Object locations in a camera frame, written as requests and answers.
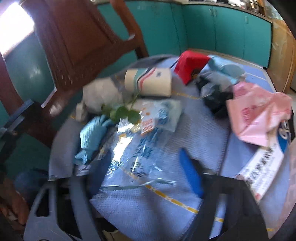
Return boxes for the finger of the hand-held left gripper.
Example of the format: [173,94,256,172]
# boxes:
[3,99,36,138]

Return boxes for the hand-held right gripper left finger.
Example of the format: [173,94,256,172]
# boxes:
[23,153,112,241]

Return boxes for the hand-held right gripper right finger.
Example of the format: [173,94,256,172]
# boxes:
[180,148,269,241]

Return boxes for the clear plastic bag blue print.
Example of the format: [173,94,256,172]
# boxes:
[98,99,186,193]

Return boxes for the light blue face mask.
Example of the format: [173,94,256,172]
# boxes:
[73,115,116,165]

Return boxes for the white printed paper leaflet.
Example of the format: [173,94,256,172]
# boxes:
[235,120,293,202]

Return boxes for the black plastic bag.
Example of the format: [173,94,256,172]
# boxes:
[195,74,234,117]

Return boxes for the pink plastic bag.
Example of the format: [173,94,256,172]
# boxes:
[225,82,294,147]

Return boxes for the green leafy stem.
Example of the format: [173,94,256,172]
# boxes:
[100,91,142,125]

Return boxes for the white and dark bag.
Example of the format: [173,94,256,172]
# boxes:
[81,77,126,114]

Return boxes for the striped paper cup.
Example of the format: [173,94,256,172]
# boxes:
[124,67,173,98]

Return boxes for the red box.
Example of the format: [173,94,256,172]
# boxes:
[173,51,210,85]

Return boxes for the person's left hand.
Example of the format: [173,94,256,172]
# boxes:
[0,181,29,226]

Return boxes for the blue denim pants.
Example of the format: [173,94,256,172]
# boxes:
[13,170,49,202]

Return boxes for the light blue table cloth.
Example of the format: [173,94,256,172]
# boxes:
[48,54,277,241]

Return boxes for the bright window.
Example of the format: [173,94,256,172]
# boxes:
[0,2,36,56]

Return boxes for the brown wooden chair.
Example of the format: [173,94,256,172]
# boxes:
[0,0,149,149]

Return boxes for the teal kitchen cabinets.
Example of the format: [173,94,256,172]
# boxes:
[0,0,274,179]

